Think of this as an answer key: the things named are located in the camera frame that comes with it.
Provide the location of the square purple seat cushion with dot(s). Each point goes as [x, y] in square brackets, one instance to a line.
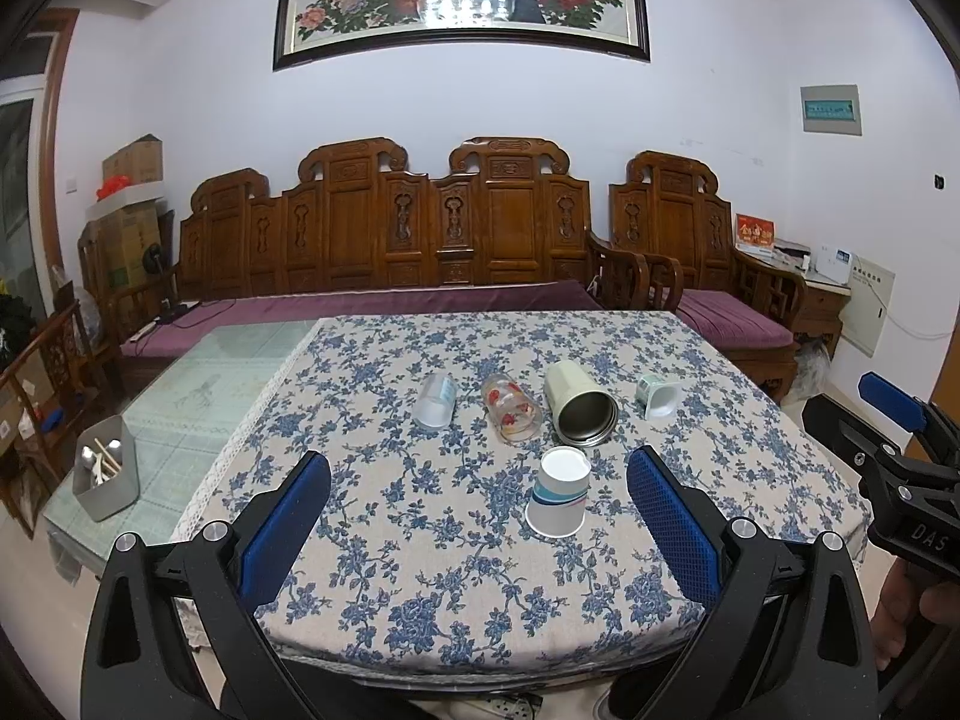
[731, 319]

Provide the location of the framed floral painting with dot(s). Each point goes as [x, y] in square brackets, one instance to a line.
[450, 7]

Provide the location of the black power strip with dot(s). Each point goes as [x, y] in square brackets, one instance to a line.
[178, 306]

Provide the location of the red-flowered glass cup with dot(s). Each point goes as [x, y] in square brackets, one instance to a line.
[510, 409]

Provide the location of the carved wooden armchair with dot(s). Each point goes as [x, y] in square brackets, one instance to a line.
[690, 225]

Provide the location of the white plastic spoon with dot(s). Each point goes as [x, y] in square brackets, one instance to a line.
[96, 457]

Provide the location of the small brown cardboard box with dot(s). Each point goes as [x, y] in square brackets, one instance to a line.
[135, 161]

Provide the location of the wooden door frame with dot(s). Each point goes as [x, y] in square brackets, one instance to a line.
[56, 150]

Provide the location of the small white yogurt cup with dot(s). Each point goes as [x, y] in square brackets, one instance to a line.
[658, 398]

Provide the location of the grey utensil container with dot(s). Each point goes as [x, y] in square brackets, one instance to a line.
[109, 491]

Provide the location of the wooden side table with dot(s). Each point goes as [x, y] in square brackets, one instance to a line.
[821, 307]

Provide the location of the white power strip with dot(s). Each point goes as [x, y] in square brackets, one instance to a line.
[510, 710]

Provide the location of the white blue-striped paper cup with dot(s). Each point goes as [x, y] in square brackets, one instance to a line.
[556, 499]

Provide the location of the carved wooden sofa bench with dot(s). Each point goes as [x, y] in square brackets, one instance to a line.
[375, 232]

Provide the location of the green glass-topped table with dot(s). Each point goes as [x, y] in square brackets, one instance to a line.
[195, 405]

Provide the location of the dark wooden chair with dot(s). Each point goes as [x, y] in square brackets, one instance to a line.
[52, 375]

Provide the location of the long purple seat cushion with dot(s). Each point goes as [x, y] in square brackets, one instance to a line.
[360, 307]

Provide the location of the white tabletop device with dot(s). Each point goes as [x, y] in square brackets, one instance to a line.
[834, 264]

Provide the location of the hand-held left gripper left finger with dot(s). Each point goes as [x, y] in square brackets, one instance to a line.
[283, 532]

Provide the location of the person's right hand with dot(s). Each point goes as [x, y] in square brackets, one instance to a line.
[904, 619]

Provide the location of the cream steel-lined tumbler cup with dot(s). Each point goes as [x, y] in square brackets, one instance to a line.
[579, 406]

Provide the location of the frosted plastic cup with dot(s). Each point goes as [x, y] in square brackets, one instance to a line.
[437, 402]

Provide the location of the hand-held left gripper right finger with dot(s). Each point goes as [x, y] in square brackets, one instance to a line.
[671, 525]

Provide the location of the blue floral tablecloth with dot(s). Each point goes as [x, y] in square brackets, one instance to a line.
[420, 540]

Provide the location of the large green-printed cardboard box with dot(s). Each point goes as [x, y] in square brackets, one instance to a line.
[127, 244]

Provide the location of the white wall cabinet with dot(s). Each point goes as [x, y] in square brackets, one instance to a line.
[870, 307]

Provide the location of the red gift box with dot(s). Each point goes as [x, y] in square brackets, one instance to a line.
[754, 231]

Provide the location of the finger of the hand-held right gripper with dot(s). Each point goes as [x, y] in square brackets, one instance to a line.
[844, 431]
[891, 399]

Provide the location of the clear plastic bag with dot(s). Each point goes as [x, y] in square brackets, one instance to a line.
[814, 371]

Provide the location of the wall electrical panel box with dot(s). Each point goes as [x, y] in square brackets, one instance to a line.
[831, 110]

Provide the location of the small black fan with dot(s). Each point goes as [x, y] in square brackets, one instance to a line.
[155, 259]

